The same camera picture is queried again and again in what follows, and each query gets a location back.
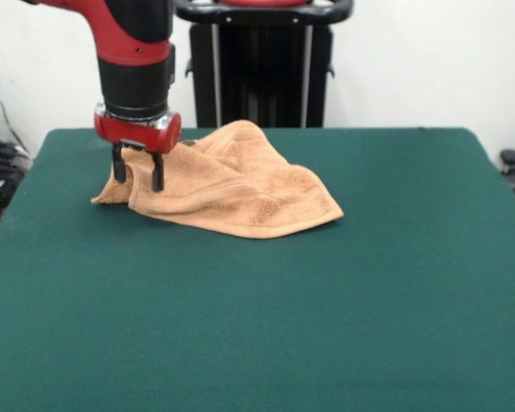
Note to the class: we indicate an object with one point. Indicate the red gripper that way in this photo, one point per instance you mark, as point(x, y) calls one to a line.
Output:
point(137, 133)

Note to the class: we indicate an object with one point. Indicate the tan terry towel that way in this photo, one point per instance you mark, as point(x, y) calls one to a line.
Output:
point(262, 197)

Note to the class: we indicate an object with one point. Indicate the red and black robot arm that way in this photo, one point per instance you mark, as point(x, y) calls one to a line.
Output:
point(133, 47)

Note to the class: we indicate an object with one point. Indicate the dark green table cloth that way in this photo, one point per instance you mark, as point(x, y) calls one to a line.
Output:
point(154, 322)

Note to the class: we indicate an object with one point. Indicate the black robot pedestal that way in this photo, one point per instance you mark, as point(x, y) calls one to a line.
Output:
point(262, 77)

